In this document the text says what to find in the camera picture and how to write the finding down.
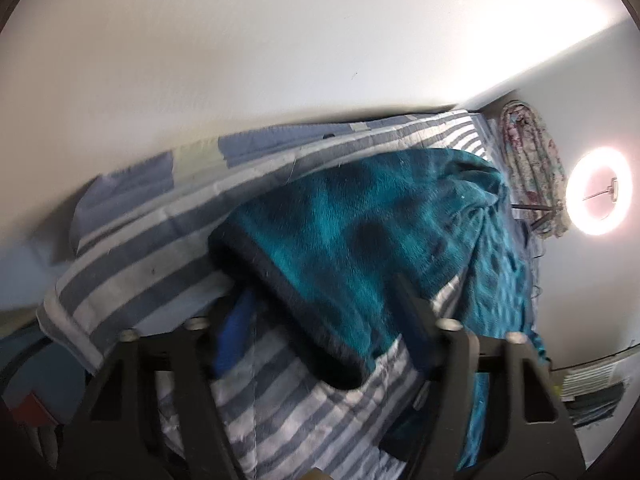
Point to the teal plaid fleece jacket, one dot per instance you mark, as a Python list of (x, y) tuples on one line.
[(322, 254)]

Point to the folded floral blanket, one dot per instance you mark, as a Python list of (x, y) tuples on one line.
[(536, 173)]

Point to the phone holder clamp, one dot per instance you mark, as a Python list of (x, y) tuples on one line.
[(611, 191)]

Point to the blue white striped quilt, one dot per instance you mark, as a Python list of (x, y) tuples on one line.
[(153, 274)]

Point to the wire rack with clothes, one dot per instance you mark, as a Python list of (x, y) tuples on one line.
[(591, 392)]

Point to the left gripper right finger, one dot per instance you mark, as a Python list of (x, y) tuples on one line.
[(416, 322)]

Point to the black tripod stand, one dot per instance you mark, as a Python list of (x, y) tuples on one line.
[(548, 220)]

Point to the ring light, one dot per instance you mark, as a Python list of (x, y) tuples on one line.
[(593, 173)]

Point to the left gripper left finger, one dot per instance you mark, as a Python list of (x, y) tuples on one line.
[(234, 317)]

